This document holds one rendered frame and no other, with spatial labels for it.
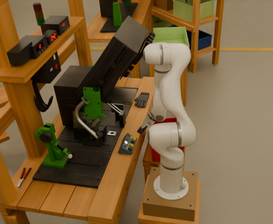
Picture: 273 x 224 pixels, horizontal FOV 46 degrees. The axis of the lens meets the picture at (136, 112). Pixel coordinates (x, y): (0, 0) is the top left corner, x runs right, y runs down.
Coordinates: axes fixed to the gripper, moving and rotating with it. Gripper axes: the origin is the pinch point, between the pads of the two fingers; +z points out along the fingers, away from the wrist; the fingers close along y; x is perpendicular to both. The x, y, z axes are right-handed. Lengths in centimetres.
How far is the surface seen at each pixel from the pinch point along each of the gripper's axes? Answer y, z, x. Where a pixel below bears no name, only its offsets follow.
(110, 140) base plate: -0.7, 20.6, 11.4
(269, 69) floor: 288, 10, -161
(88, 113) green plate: 0.7, 11.8, 34.2
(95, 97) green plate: 3.6, -0.3, 35.6
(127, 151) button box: -12.9, 10.0, 0.8
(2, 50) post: -22, -15, 90
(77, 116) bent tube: -2.8, 16.0, 39.2
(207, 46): 298, 39, -72
